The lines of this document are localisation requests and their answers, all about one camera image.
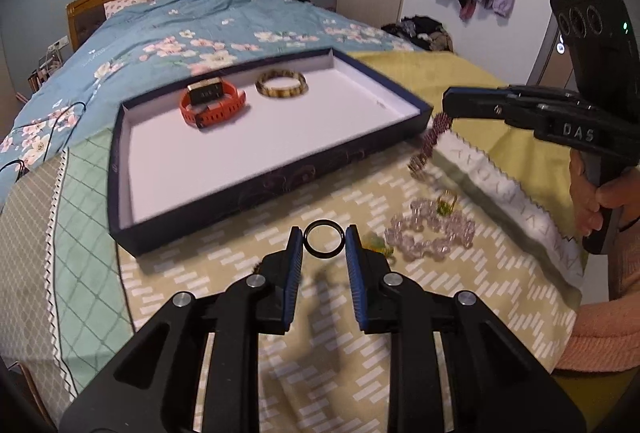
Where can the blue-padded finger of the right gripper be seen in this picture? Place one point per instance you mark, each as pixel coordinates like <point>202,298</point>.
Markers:
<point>475,103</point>

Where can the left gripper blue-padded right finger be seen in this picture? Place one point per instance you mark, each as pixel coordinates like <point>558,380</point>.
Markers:
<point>371,282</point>

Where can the pile of dark clothes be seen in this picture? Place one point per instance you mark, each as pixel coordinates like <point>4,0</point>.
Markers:
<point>422,31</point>

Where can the left floral pillow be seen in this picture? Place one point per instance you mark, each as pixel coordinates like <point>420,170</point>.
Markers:
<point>112,7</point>

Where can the black tracker camera box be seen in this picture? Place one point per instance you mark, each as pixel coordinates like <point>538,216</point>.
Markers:
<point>604,52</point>

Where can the pink sweater forearm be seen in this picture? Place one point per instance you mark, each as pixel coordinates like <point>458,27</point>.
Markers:
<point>605,337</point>

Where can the patchwork bed cover cloth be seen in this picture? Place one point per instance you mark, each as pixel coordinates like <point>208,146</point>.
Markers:
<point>94,339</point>

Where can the tortoiseshell bangle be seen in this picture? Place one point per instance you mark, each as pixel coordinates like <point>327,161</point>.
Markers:
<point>281,83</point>

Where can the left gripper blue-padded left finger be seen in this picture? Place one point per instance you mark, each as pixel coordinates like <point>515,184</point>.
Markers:
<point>277,300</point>

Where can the navy shallow box tray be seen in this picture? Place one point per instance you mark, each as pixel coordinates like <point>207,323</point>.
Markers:
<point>167,179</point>

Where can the orange smart watch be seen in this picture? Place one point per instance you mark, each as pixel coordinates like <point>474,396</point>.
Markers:
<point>210,102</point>

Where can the gold ring green stone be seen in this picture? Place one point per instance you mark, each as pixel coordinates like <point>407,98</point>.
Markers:
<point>446,203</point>

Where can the person's right hand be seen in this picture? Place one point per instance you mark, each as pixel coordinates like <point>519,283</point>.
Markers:
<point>622,192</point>

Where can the green jade pendant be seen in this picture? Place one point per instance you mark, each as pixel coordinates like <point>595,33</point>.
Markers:
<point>377,243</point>

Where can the blue floral duvet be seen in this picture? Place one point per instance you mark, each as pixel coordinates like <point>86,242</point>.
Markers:
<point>149,45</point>

